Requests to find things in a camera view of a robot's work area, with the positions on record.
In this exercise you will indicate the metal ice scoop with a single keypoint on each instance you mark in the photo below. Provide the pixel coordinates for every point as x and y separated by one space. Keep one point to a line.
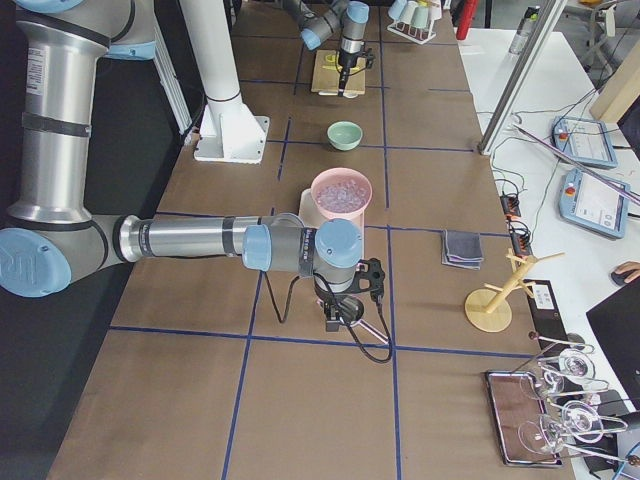
351 312

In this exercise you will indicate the green ceramic bowl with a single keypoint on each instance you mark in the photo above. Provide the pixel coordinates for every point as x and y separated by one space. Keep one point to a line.
344 135

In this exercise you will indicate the pink bowl of ice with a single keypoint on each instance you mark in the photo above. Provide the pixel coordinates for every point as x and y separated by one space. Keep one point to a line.
341 193

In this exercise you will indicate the bamboo cutting board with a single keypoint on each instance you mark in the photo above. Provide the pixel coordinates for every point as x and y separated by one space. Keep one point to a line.
326 74

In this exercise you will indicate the white cup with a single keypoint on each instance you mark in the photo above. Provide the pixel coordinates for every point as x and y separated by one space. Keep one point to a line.
407 12

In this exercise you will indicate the light blue cup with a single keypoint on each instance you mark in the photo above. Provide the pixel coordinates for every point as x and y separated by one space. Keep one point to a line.
421 15

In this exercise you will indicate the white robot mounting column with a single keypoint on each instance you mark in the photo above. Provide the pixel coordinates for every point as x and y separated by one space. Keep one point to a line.
229 131

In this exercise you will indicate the folded grey cloth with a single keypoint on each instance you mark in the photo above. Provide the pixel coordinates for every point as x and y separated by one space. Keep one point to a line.
461 249

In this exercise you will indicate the wooden mug tree stand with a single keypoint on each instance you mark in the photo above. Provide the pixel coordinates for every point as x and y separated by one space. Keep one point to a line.
487 308

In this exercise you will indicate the black power strip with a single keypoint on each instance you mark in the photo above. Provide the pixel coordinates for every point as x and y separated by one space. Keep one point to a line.
519 232

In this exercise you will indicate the wine glass rack tray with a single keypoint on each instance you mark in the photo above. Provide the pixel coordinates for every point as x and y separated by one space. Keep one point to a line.
513 404

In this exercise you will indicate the upper blue teach pendant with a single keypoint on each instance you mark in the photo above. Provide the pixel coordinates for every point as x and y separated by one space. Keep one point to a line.
587 141

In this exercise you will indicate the blue teach pendant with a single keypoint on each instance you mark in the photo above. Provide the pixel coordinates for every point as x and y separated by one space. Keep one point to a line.
590 204
587 141

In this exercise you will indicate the lower blue teach pendant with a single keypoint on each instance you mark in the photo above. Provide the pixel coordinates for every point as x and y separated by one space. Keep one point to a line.
590 204

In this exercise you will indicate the black computer mouse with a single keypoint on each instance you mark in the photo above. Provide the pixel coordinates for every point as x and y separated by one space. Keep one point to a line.
619 279

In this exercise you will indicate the reacher grabber tool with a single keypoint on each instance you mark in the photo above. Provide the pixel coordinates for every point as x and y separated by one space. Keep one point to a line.
631 196

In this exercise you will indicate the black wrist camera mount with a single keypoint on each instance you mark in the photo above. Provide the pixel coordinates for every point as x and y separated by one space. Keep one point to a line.
369 278

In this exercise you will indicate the wire cup rack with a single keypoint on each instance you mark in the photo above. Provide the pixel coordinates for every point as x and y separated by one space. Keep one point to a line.
420 33

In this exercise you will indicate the aluminium frame post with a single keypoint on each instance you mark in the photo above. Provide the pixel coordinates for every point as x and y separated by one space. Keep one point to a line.
544 26

